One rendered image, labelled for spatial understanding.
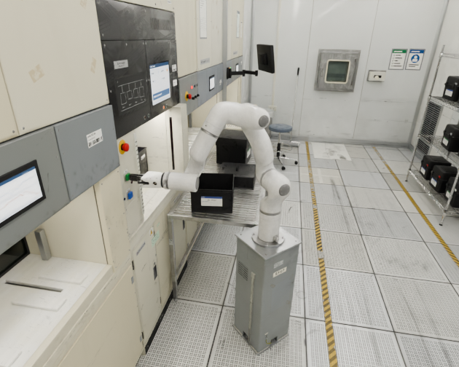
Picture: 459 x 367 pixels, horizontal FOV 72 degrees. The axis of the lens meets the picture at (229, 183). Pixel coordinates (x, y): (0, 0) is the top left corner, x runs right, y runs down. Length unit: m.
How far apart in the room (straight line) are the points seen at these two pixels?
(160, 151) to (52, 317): 1.28
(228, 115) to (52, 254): 1.07
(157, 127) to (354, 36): 4.54
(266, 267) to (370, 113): 4.95
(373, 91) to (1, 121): 5.86
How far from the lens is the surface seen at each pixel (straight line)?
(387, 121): 6.50
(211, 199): 2.07
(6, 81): 1.06
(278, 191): 1.62
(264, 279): 1.85
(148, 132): 2.29
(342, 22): 6.15
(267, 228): 1.79
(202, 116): 3.67
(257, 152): 1.58
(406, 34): 6.36
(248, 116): 1.43
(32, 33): 1.15
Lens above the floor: 1.83
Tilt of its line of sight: 25 degrees down
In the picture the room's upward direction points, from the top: 1 degrees clockwise
